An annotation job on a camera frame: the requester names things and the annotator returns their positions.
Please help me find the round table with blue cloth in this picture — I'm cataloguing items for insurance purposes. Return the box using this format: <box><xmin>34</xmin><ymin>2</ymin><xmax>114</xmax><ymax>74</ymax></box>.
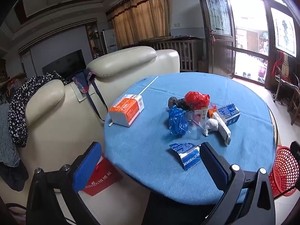
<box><xmin>104</xmin><ymin>72</ymin><xmax>275</xmax><ymax>205</ymax></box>

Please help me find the blue foil wrapper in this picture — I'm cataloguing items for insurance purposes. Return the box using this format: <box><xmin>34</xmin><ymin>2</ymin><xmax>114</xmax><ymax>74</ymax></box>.
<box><xmin>169</xmin><ymin>142</ymin><xmax>202</xmax><ymax>171</ymax></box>

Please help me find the red plastic basket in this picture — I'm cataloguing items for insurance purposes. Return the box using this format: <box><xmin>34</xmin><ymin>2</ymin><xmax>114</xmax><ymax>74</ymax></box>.
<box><xmin>268</xmin><ymin>146</ymin><xmax>300</xmax><ymax>197</ymax></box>

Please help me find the dark floral garment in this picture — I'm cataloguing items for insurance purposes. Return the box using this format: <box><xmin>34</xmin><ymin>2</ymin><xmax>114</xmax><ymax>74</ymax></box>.
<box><xmin>8</xmin><ymin>71</ymin><xmax>71</xmax><ymax>148</ymax></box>

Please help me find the blue plastic bag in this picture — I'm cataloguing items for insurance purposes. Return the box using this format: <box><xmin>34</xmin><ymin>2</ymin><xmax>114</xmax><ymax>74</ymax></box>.
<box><xmin>168</xmin><ymin>105</ymin><xmax>191</xmax><ymax>136</ymax></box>

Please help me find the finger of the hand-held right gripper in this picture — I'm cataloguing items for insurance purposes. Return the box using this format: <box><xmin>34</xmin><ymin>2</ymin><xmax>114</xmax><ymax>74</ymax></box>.
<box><xmin>291</xmin><ymin>141</ymin><xmax>300</xmax><ymax>169</ymax></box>

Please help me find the grey garment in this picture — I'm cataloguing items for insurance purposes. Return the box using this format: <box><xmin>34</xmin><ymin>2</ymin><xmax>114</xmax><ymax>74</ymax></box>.
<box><xmin>0</xmin><ymin>103</ymin><xmax>20</xmax><ymax>167</ymax></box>

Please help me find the black television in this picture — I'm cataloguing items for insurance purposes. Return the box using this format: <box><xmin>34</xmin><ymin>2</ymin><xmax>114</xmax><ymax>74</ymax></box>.
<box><xmin>42</xmin><ymin>49</ymin><xmax>87</xmax><ymax>75</ymax></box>

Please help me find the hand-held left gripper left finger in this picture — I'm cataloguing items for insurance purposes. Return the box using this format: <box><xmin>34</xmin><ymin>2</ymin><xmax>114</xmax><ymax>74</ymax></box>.
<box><xmin>26</xmin><ymin>142</ymin><xmax>102</xmax><ymax>225</ymax></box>

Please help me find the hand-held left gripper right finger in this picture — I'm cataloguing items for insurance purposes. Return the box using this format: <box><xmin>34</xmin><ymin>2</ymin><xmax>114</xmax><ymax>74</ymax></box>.
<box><xmin>200</xmin><ymin>142</ymin><xmax>277</xmax><ymax>225</ymax></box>

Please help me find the clear plastic packaging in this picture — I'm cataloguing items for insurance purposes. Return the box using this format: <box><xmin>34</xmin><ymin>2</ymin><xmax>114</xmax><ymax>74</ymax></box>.
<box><xmin>182</xmin><ymin>111</ymin><xmax>205</xmax><ymax>132</ymax></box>

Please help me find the patterned strap bag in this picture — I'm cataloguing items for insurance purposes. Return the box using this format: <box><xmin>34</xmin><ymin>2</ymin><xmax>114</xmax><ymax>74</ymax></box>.
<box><xmin>70</xmin><ymin>70</ymin><xmax>108</xmax><ymax>122</ymax></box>

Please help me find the metal frame chair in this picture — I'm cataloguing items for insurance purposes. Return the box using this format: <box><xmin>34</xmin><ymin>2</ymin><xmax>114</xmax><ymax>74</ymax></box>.
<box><xmin>272</xmin><ymin>52</ymin><xmax>300</xmax><ymax>104</ymax></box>

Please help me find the white tall appliance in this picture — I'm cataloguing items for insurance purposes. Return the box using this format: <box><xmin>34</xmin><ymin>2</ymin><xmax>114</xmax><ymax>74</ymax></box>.
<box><xmin>101</xmin><ymin>29</ymin><xmax>119</xmax><ymax>54</ymax></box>

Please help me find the white long box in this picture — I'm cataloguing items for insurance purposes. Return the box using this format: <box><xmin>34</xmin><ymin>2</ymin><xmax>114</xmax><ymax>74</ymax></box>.
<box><xmin>212</xmin><ymin>112</ymin><xmax>232</xmax><ymax>146</ymax></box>

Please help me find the red plastic bag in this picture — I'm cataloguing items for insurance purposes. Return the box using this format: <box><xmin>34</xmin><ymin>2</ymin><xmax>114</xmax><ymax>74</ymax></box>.
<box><xmin>184</xmin><ymin>91</ymin><xmax>211</xmax><ymax>111</ymax></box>

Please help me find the black cable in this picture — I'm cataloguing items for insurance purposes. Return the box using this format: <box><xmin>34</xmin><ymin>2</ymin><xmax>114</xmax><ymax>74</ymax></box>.
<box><xmin>6</xmin><ymin>203</ymin><xmax>27</xmax><ymax>214</ymax></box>

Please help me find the wooden glass panel door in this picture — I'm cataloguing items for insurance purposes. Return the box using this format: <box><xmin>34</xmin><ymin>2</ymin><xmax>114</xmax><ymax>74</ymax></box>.
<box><xmin>265</xmin><ymin>0</ymin><xmax>300</xmax><ymax>89</ymax></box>
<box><xmin>196</xmin><ymin>0</ymin><xmax>237</xmax><ymax>78</ymax></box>

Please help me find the cream leather sofa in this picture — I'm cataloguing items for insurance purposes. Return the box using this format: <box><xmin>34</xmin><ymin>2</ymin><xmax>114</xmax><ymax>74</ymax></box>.
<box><xmin>19</xmin><ymin>46</ymin><xmax>180</xmax><ymax>225</ymax></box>

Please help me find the tan curtain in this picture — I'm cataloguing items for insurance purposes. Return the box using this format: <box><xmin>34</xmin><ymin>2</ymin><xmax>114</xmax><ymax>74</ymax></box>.
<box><xmin>106</xmin><ymin>0</ymin><xmax>173</xmax><ymax>50</ymax></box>

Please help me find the orange white tissue box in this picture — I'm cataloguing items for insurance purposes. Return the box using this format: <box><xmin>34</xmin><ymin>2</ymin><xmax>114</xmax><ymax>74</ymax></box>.
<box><xmin>108</xmin><ymin>94</ymin><xmax>145</xmax><ymax>128</ymax></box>

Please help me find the wooden display cabinet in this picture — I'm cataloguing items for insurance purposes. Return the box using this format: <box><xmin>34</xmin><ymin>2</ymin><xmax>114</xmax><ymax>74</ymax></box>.
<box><xmin>85</xmin><ymin>22</ymin><xmax>105</xmax><ymax>59</ymax></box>

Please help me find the white tissue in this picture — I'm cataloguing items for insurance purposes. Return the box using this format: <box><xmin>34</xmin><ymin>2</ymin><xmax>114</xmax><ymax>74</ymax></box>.
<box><xmin>203</xmin><ymin>118</ymin><xmax>219</xmax><ymax>137</ymax></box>

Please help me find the striped cloth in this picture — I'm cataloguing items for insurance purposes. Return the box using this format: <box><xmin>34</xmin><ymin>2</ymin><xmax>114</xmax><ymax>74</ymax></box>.
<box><xmin>281</xmin><ymin>53</ymin><xmax>291</xmax><ymax>75</ymax></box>

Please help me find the thin white stick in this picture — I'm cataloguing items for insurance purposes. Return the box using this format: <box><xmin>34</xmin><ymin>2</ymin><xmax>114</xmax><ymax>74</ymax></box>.
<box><xmin>108</xmin><ymin>76</ymin><xmax>159</xmax><ymax>128</ymax></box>

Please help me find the wooden crib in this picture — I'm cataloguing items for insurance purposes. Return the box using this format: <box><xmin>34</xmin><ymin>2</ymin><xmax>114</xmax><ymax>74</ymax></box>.
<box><xmin>138</xmin><ymin>37</ymin><xmax>203</xmax><ymax>72</ymax></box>

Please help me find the black plastic bag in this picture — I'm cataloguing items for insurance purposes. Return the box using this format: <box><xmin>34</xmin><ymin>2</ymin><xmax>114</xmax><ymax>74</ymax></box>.
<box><xmin>168</xmin><ymin>97</ymin><xmax>194</xmax><ymax>112</ymax></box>

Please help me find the red cloth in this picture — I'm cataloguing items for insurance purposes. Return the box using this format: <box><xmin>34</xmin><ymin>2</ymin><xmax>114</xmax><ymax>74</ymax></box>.
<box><xmin>272</xmin><ymin>52</ymin><xmax>285</xmax><ymax>77</ymax></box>

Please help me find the red paper bag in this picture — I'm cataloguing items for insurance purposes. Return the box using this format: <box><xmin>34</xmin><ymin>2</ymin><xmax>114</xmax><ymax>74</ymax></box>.
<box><xmin>82</xmin><ymin>157</ymin><xmax>123</xmax><ymax>197</ymax></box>

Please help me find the blue white carton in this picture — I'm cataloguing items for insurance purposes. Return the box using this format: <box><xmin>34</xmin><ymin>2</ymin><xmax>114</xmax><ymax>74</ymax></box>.
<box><xmin>217</xmin><ymin>103</ymin><xmax>241</xmax><ymax>126</ymax></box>

